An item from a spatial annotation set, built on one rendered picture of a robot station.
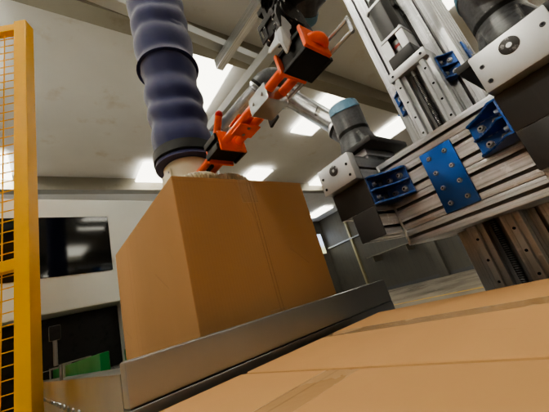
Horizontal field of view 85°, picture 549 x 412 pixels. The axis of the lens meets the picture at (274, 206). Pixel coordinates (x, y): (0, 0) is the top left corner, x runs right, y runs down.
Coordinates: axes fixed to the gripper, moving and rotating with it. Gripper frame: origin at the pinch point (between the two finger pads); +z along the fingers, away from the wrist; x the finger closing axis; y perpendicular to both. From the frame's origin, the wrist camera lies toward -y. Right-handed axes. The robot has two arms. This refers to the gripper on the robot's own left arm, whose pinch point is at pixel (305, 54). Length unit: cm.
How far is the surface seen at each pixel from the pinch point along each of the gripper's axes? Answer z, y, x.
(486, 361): 54, -15, 18
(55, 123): -289, 419, 12
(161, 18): -68, 50, 4
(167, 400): 54, 23, 30
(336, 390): 54, -5, 24
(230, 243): 29.9, 30.1, 9.1
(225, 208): 21.4, 30.1, 8.3
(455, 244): 15, 381, -1066
